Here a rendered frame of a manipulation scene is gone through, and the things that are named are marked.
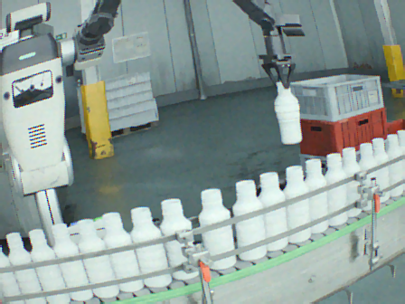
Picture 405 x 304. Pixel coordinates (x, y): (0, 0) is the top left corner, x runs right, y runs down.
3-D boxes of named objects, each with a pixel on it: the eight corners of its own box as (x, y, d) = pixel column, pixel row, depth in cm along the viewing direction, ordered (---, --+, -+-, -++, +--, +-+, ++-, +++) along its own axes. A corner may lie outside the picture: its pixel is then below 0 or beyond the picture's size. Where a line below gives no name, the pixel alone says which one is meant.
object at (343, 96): (334, 122, 343) (328, 85, 339) (292, 118, 377) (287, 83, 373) (385, 107, 373) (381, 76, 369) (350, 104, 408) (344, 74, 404)
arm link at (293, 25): (256, -1, 157) (257, 20, 154) (295, -3, 154) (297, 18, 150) (268, 22, 168) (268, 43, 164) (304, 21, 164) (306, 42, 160)
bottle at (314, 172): (312, 237, 131) (307, 166, 128) (301, 232, 137) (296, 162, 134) (333, 229, 133) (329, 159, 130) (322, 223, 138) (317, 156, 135)
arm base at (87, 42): (73, 27, 172) (79, 55, 169) (78, 14, 165) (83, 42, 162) (98, 21, 176) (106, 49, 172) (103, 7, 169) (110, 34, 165)
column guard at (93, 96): (93, 160, 870) (82, 86, 850) (87, 157, 906) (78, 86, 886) (117, 154, 885) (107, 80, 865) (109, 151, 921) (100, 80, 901)
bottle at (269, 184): (256, 250, 131) (248, 176, 128) (278, 241, 134) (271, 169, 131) (271, 254, 126) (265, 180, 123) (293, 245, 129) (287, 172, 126)
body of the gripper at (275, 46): (277, 60, 170) (272, 35, 169) (296, 60, 161) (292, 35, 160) (258, 61, 167) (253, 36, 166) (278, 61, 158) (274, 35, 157)
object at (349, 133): (338, 158, 347) (334, 121, 343) (297, 153, 382) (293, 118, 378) (389, 137, 377) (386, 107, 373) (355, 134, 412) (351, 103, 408)
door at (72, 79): (51, 136, 1280) (43, 48, 1242) (51, 135, 1289) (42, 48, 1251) (89, 125, 1319) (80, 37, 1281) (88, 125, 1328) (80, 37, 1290)
